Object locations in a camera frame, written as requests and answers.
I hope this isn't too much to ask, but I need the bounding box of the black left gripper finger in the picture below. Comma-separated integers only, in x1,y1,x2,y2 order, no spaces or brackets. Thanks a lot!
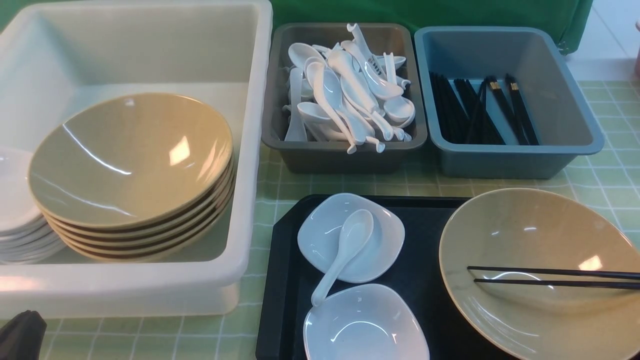
0,310,47,360

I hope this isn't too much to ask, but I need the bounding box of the white square dish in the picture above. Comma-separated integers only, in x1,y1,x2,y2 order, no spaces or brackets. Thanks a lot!
297,193,406,284
302,284,431,360

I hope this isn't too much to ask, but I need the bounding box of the white ceramic soup spoon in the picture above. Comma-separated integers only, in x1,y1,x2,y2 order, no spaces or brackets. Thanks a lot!
311,209,374,307

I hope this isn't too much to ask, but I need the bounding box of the beige noodle bowl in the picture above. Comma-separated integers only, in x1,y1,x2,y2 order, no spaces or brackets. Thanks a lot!
438,187,640,360

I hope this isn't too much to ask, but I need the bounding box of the bottom stacked beige bowl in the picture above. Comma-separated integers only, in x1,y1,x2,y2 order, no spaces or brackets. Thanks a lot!
55,194,233,263

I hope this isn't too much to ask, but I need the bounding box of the stack of white plates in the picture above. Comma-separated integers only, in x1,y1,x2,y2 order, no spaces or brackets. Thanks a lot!
0,146,67,265

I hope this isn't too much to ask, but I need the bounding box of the black plastic serving tray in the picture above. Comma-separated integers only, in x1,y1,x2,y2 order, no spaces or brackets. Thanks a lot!
254,194,512,360

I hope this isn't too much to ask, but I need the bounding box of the large white plastic tub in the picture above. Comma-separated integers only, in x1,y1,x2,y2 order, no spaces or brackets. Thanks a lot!
1,0,273,319

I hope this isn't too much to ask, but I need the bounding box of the grey plastic spoon bin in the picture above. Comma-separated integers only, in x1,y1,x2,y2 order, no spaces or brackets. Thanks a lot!
262,22,428,174

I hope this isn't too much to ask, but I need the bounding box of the pile of white spoons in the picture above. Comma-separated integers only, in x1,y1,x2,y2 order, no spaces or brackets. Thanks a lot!
280,23,417,154

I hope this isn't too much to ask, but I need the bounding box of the pile of black chopsticks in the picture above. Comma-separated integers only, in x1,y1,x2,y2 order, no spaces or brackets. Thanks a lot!
429,71,541,146

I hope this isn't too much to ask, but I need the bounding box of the blue plastic chopstick bin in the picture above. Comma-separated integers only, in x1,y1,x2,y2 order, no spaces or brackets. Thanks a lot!
414,26,604,179

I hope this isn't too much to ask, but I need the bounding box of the green checkered tablecloth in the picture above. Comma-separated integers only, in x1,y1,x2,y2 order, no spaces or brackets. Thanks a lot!
39,80,639,360

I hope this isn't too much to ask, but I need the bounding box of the green cloth backdrop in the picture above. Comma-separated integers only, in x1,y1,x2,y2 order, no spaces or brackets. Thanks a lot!
0,0,594,55

